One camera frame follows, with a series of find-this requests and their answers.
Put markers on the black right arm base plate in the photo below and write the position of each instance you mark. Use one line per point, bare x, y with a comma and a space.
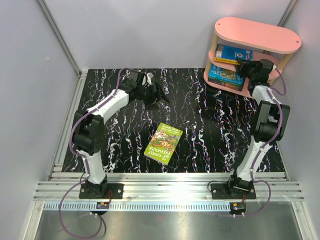
221, 191

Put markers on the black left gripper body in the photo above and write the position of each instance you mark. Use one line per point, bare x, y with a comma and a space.
146, 94

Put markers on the white slotted cable duct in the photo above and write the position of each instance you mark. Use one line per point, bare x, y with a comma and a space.
221, 206

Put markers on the Tale of Two Cities book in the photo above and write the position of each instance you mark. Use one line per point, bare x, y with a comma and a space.
222, 86

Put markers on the pink three-tier shelf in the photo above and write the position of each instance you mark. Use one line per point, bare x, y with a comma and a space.
251, 34

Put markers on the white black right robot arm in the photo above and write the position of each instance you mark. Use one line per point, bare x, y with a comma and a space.
267, 127

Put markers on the blue 26-Storey Treehouse book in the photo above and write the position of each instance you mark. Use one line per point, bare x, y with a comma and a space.
225, 75

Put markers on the left corner aluminium post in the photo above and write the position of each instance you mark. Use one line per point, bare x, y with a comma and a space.
58, 35

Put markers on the right corner aluminium post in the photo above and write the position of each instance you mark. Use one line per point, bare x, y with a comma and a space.
287, 13

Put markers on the black marble pattern mat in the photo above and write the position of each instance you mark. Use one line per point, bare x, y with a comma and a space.
200, 125

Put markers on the aluminium rail frame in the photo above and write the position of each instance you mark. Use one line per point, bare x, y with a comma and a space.
170, 185

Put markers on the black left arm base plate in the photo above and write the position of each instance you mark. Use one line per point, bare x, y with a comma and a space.
115, 191

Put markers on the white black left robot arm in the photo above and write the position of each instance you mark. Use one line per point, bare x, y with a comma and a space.
88, 132

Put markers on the corner aluminium post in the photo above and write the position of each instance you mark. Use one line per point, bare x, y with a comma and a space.
287, 13
58, 35

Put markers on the lime green book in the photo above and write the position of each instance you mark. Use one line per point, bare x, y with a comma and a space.
163, 143

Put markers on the blue back-cover book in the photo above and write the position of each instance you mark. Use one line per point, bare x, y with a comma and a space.
231, 55

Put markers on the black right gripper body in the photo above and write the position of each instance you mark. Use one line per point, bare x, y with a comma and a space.
252, 66

